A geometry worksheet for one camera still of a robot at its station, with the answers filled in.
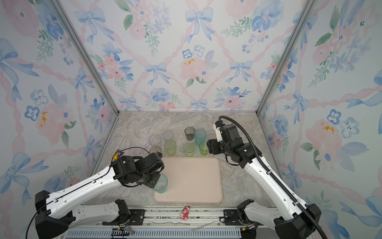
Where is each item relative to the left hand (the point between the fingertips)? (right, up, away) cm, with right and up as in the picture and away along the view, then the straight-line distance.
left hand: (156, 178), depth 71 cm
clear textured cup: (0, +19, +34) cm, 39 cm away
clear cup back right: (+30, +18, +26) cm, 44 cm away
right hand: (+28, +17, +4) cm, 33 cm away
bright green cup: (+25, +10, +26) cm, 37 cm away
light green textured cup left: (+3, +13, +22) cm, 25 cm away
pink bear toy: (+13, -18, +2) cm, 23 cm away
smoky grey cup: (+15, +20, +34) cm, 43 cm away
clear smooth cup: (-8, +16, +29) cm, 34 cm away
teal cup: (+22, +19, +24) cm, 37 cm away
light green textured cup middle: (+15, +10, +27) cm, 32 cm away
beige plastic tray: (+17, -8, +19) cm, 26 cm away
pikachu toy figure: (-30, +7, +23) cm, 39 cm away
